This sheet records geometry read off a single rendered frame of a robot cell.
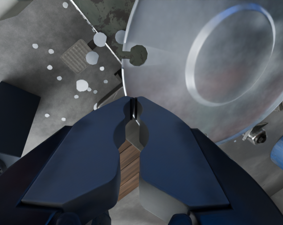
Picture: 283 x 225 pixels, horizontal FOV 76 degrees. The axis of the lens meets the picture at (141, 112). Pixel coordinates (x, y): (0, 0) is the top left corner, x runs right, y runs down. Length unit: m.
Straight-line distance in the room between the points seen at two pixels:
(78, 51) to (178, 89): 0.64
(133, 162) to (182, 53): 0.78
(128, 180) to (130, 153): 0.19
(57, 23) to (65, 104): 0.41
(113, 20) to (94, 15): 0.03
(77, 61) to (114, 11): 0.53
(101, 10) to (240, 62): 0.22
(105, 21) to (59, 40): 0.67
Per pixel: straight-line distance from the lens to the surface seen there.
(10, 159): 0.73
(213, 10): 0.23
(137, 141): 0.26
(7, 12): 0.37
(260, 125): 0.38
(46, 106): 1.11
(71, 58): 0.84
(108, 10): 0.33
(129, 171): 0.99
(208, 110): 0.28
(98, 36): 0.33
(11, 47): 1.03
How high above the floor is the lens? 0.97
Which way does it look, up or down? 54 degrees down
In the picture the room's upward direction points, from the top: 149 degrees clockwise
